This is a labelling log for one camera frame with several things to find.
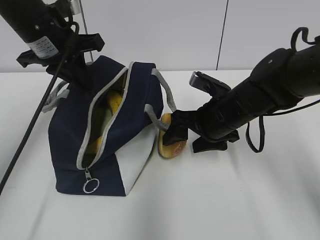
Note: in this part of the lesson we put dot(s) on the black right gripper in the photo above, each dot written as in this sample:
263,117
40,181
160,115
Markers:
216,123

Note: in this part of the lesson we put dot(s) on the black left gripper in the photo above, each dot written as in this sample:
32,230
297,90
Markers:
74,69

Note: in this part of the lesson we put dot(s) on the yellow banana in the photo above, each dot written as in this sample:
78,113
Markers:
111,100

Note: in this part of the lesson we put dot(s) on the green lid glass container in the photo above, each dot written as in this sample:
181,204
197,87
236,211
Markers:
106,116

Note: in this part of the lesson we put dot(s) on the navy blue lunch bag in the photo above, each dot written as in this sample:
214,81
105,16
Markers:
128,139

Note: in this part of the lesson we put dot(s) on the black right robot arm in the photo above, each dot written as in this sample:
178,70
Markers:
275,87

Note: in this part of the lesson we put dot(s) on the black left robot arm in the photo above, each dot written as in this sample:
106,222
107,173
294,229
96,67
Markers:
53,38

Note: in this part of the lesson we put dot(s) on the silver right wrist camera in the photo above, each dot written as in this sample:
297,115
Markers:
208,84

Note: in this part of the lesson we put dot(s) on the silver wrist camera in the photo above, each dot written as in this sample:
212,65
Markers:
75,7
208,84

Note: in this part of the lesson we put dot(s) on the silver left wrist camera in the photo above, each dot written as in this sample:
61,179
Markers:
75,7

